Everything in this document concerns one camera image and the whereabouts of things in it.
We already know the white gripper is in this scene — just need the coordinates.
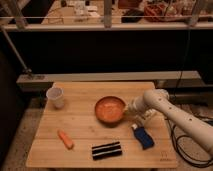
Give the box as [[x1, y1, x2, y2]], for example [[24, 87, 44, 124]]
[[124, 97, 148, 115]]

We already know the white plastic cup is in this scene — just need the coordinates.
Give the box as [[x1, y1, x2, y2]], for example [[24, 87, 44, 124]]
[[46, 87, 64, 109]]

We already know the black cable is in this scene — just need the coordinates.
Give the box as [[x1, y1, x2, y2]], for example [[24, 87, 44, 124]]
[[168, 114, 213, 169]]

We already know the grey metal rail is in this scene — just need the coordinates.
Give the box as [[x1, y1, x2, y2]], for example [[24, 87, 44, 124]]
[[17, 71, 204, 89]]

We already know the orange carrot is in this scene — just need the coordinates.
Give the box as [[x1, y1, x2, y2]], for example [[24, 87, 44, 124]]
[[58, 130, 74, 149]]

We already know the orange ceramic bowl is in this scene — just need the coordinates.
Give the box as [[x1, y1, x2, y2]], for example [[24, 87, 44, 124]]
[[95, 96, 126, 125]]

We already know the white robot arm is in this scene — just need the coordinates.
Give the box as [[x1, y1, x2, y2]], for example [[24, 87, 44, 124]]
[[126, 89, 213, 157]]

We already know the metal diagonal strut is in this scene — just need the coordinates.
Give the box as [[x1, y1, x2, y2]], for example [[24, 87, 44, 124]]
[[0, 26, 33, 79]]

